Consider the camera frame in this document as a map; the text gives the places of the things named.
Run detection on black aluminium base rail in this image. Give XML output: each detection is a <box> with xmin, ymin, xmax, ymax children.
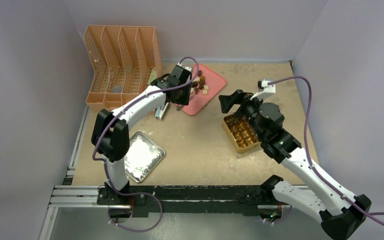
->
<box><xmin>47</xmin><ymin>184</ymin><xmax>315</xmax><ymax>220</ymax></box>

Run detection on gold chocolate box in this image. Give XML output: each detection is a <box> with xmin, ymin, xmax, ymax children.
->
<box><xmin>221</xmin><ymin>114</ymin><xmax>261</xmax><ymax>154</ymax></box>

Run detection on grey blue stapler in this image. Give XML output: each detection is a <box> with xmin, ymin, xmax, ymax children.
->
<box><xmin>154</xmin><ymin>102</ymin><xmax>170</xmax><ymax>120</ymax></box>

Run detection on pink tongs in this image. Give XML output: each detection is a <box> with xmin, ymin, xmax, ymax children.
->
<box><xmin>176</xmin><ymin>104</ymin><xmax>185</xmax><ymax>111</ymax></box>

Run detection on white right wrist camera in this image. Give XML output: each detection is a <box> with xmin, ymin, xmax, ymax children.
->
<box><xmin>250</xmin><ymin>78</ymin><xmax>276</xmax><ymax>101</ymax></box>

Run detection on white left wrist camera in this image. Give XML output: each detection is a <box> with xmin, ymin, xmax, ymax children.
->
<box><xmin>182</xmin><ymin>66</ymin><xmax>193</xmax><ymax>72</ymax></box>

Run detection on silver foil tray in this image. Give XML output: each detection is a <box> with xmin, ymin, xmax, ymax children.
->
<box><xmin>124</xmin><ymin>131</ymin><xmax>166</xmax><ymax>183</ymax></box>

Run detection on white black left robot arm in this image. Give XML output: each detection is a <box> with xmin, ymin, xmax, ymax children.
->
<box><xmin>91</xmin><ymin>64</ymin><xmax>195</xmax><ymax>205</ymax></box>

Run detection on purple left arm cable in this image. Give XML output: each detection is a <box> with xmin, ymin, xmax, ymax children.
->
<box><xmin>91</xmin><ymin>56</ymin><xmax>200</xmax><ymax>233</ymax></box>

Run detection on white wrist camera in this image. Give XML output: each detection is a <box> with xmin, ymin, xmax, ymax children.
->
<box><xmin>250</xmin><ymin>78</ymin><xmax>276</xmax><ymax>101</ymax></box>
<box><xmin>182</xmin><ymin>66</ymin><xmax>193</xmax><ymax>72</ymax></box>

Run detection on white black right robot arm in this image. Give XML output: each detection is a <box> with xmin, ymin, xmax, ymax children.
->
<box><xmin>218</xmin><ymin>89</ymin><xmax>372</xmax><ymax>240</ymax></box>

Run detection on green eraser block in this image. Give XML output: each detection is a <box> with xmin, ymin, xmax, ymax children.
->
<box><xmin>147</xmin><ymin>68</ymin><xmax>157</xmax><ymax>85</ymax></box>

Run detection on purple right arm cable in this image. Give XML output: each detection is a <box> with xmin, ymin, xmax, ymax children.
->
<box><xmin>267</xmin><ymin>76</ymin><xmax>384</xmax><ymax>233</ymax></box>

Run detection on orange plastic file organizer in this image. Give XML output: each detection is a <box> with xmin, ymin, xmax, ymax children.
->
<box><xmin>83</xmin><ymin>25</ymin><xmax>163</xmax><ymax>113</ymax></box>

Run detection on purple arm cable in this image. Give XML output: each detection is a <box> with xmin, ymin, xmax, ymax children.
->
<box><xmin>91</xmin><ymin>56</ymin><xmax>200</xmax><ymax>233</ymax></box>
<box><xmin>267</xmin><ymin>76</ymin><xmax>384</xmax><ymax>233</ymax></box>

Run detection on pink plastic tray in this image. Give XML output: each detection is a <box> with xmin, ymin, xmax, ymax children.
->
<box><xmin>181</xmin><ymin>64</ymin><xmax>227</xmax><ymax>116</ymax></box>

